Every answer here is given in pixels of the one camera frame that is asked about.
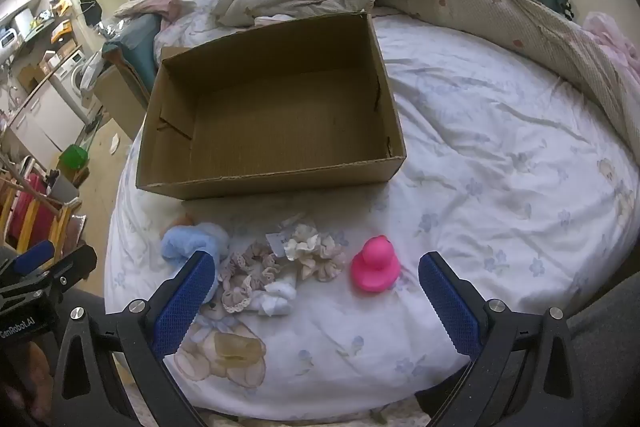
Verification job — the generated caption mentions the person's grey pants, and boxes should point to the person's grey pants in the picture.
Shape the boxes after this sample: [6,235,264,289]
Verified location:
[565,279,640,427]

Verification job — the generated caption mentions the white fluffy scrunchie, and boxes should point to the white fluffy scrunchie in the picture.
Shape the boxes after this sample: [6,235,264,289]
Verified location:
[250,279,298,319]

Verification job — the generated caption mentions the black hanging garment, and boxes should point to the black hanging garment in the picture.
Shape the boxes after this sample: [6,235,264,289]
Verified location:
[79,0,103,28]

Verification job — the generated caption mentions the white floral bed sheet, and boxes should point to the white floral bed sheet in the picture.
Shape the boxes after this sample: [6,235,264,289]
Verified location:
[102,0,640,423]

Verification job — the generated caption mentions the grey bin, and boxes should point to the grey bin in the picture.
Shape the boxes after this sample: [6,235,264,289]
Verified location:
[50,179,81,202]

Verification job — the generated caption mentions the white washing machine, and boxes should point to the white washing machine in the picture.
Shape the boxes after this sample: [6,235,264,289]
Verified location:
[50,47,101,108]

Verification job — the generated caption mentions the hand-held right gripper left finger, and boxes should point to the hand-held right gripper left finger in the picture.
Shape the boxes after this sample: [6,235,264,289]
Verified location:
[50,251,217,427]

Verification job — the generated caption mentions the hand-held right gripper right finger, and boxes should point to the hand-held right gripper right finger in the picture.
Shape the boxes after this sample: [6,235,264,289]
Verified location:
[418,251,586,427]

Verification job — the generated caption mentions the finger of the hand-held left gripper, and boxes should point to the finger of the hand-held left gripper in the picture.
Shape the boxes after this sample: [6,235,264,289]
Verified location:
[0,239,56,278]
[30,244,98,295]

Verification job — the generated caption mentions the blue fluffy scrunchie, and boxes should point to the blue fluffy scrunchie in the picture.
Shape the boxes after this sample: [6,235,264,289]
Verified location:
[160,222,232,305]

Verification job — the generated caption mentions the white draped cloth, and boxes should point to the white draped cloth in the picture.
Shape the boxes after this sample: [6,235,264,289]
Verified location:
[80,54,108,90]

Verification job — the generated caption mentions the beige lace scrunchie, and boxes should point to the beige lace scrunchie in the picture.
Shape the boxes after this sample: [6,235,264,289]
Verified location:
[215,242,301,314]

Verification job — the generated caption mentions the teal bed cushion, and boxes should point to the teal bed cushion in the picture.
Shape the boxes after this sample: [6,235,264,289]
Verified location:
[102,12,163,98]

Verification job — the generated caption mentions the pink cloth on pillow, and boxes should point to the pink cloth on pillow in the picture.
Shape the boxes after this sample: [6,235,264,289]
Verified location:
[112,0,201,25]

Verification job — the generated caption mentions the red suitcase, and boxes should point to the red suitcase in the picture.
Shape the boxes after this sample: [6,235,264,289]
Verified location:
[10,172,56,248]

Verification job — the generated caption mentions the green bucket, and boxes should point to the green bucket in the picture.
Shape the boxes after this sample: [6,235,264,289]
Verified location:
[59,144,88,170]

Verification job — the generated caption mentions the cream scrunchie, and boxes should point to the cream scrunchie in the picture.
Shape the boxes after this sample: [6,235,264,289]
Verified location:
[284,223,347,283]

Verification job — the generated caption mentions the pink crumpled cloth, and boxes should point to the pink crumpled cloth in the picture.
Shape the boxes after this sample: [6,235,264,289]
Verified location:
[580,11,640,78]

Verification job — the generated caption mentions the white cabinet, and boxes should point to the white cabinet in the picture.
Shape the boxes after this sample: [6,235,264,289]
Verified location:
[5,82,88,158]

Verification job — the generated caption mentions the yellow wooden rack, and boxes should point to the yellow wooden rack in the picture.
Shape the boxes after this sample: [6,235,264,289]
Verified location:
[0,157,83,258]

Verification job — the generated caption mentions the pink rubber duck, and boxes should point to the pink rubber duck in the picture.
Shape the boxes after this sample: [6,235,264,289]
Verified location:
[351,235,401,294]

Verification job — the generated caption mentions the orange box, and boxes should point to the orange box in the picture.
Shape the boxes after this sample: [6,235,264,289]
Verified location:
[50,19,76,45]

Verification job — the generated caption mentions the cardboard box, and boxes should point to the cardboard box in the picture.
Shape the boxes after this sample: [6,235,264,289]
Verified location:
[135,9,407,202]

